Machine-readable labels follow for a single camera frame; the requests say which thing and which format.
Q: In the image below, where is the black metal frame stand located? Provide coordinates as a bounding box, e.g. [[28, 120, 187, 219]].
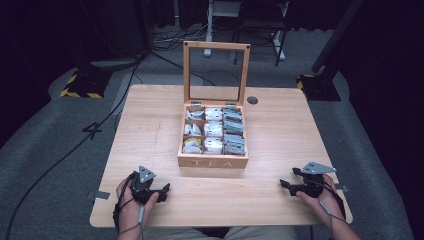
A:
[[232, 0, 290, 67]]

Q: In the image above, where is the black yellow striped stand base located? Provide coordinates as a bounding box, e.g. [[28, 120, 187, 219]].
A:
[[59, 65, 113, 100], [296, 72, 342, 103]]

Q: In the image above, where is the left gripper black braided cable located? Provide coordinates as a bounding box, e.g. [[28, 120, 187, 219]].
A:
[[112, 170, 138, 234]]

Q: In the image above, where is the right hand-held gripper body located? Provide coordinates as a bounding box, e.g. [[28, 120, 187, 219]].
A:
[[293, 161, 338, 198]]

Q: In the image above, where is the person's leg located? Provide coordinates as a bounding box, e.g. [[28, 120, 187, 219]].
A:
[[222, 225, 300, 240], [132, 226, 216, 240]]

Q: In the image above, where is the gripper grey cable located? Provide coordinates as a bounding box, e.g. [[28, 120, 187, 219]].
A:
[[313, 181, 349, 240], [118, 205, 146, 240]]

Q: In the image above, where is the right gripper grey cable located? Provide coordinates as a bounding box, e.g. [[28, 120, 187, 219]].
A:
[[313, 181, 349, 240]]

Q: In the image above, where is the person's right hand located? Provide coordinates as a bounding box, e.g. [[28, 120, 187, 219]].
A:
[[295, 173, 345, 228]]

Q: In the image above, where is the wooden tea box with lid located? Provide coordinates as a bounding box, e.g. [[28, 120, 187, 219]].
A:
[[177, 40, 251, 170]]

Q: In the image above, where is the person's left hand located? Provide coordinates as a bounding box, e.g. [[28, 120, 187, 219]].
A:
[[115, 176, 160, 236]]

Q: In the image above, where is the long black floor cable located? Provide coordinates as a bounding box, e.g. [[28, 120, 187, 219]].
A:
[[3, 49, 148, 240]]

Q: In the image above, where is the row of grey-green tea packets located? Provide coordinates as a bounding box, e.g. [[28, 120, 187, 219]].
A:
[[221, 105, 247, 156]]

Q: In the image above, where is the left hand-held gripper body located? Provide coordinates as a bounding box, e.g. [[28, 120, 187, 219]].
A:
[[129, 165, 160, 205]]

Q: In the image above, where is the person's left leg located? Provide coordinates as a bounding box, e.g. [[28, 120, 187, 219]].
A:
[[132, 226, 216, 240]]

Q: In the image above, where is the black slanted stand pole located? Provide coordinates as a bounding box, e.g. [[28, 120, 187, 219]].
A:
[[310, 0, 366, 75]]

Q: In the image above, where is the left gripper grey cable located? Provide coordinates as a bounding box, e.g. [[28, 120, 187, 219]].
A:
[[118, 205, 146, 240]]

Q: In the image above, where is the person's right leg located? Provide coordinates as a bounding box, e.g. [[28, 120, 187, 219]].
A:
[[222, 225, 300, 240]]

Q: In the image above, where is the white stand leg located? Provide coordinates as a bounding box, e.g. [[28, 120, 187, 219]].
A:
[[202, 0, 242, 58]]

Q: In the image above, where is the pile of white tea bags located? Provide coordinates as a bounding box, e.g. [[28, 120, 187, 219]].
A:
[[183, 107, 224, 155]]

